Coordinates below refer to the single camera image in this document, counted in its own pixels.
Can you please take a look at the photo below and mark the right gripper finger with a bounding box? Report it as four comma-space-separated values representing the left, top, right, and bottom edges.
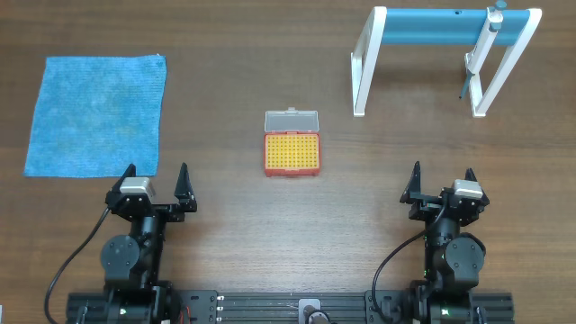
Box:
399, 160, 422, 204
463, 167, 491, 206

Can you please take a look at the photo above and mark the mounting rail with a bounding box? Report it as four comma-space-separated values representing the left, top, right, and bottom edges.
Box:
66, 290, 515, 324

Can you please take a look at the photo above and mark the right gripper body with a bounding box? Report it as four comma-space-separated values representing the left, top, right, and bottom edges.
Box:
408, 187, 488, 226

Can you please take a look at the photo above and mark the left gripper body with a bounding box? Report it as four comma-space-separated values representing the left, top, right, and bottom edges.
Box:
105, 188, 198, 223

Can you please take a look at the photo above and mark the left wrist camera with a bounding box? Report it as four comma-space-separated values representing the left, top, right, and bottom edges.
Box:
118, 175, 157, 200

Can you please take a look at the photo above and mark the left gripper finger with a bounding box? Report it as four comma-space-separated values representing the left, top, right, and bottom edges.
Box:
174, 162, 198, 204
112, 163, 137, 191

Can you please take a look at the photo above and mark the blue cloth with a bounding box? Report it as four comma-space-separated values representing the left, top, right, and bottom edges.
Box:
22, 54, 168, 179

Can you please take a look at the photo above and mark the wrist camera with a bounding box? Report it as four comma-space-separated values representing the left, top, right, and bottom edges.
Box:
451, 178, 484, 201
118, 175, 157, 200

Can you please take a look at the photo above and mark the white pipette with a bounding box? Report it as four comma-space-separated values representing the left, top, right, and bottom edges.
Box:
458, 0, 509, 100

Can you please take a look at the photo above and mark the red and yellow tip box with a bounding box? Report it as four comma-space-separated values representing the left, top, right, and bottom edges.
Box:
263, 106, 321, 178

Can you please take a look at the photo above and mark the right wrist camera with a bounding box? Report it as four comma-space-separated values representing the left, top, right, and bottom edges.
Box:
451, 178, 484, 201

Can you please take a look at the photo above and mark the white and blue stand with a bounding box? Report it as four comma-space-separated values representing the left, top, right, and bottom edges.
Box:
350, 5, 544, 119

